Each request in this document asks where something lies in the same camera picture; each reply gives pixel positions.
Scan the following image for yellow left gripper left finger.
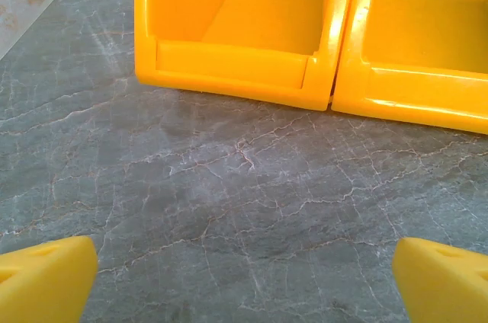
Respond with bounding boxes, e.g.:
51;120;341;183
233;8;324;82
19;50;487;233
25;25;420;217
0;235;99;323

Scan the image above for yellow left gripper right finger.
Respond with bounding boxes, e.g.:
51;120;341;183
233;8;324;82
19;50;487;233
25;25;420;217
392;237;488;323

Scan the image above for yellow plastic bin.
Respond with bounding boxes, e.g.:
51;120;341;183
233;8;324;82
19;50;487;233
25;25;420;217
133;0;359;112
330;0;488;136

